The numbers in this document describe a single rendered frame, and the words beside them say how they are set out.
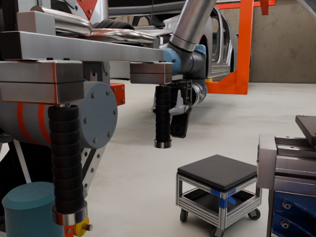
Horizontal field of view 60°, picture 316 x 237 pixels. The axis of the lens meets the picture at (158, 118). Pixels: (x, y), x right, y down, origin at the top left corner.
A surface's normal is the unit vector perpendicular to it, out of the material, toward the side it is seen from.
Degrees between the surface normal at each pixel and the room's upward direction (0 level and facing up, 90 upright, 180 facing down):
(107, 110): 90
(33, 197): 0
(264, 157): 90
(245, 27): 90
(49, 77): 90
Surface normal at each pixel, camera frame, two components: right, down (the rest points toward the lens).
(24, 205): 0.13, -0.55
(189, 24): -0.22, 0.38
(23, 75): -0.37, 0.18
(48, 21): 0.93, 0.07
